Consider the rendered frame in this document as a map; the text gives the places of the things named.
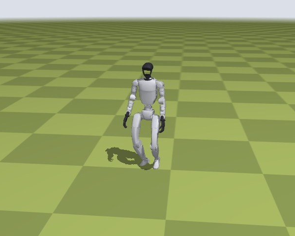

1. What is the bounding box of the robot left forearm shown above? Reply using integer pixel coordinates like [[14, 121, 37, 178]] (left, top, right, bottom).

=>
[[160, 98, 166, 119]]

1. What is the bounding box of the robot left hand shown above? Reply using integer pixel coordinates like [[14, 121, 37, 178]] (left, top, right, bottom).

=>
[[159, 116, 165, 133]]

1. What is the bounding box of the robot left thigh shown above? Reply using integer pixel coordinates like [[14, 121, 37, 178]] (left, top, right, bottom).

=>
[[150, 114, 161, 151]]

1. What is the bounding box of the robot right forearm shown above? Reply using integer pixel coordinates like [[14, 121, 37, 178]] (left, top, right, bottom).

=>
[[126, 95, 134, 115]]

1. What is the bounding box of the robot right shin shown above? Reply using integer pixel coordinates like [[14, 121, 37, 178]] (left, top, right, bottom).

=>
[[133, 145, 147, 161]]

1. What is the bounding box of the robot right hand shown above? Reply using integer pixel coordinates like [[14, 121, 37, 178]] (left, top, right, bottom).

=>
[[123, 111, 130, 128]]

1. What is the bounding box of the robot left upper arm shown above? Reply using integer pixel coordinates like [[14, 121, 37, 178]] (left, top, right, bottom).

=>
[[156, 81, 165, 104]]

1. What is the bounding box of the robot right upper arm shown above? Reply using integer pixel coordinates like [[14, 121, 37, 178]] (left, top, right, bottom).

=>
[[130, 79, 140, 101]]

